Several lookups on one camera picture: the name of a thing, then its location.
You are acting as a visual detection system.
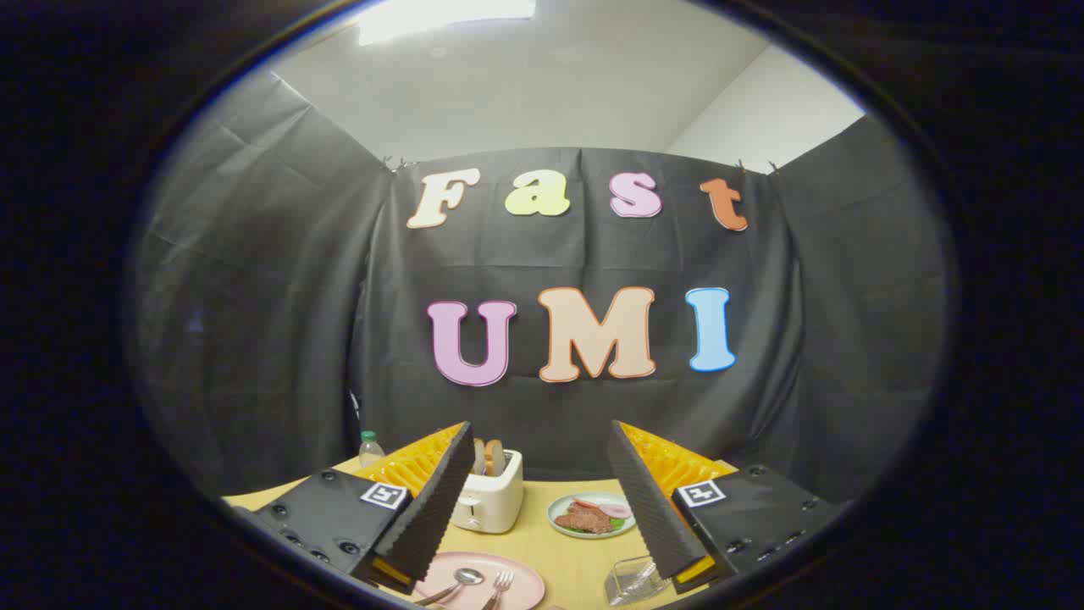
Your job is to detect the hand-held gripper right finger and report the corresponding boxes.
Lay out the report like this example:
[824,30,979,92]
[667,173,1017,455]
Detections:
[606,419,852,594]

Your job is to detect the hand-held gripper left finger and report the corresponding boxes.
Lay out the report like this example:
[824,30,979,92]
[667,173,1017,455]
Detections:
[229,421,477,596]

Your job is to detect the metal spoon with wooden handle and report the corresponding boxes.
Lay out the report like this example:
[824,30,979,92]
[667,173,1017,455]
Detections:
[415,568,485,606]

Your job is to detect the brown meat slice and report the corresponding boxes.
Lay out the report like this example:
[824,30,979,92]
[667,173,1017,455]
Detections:
[555,502,615,535]

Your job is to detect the white toaster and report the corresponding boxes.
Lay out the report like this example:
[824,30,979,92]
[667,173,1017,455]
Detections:
[451,449,524,535]

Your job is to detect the pale green food plate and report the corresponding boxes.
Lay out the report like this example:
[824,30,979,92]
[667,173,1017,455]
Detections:
[547,492,636,540]

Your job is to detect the pink round plate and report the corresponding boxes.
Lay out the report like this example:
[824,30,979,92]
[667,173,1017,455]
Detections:
[415,552,546,610]

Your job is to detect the metal wire cutlery basket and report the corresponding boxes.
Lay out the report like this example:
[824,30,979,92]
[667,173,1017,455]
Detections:
[605,555,674,607]

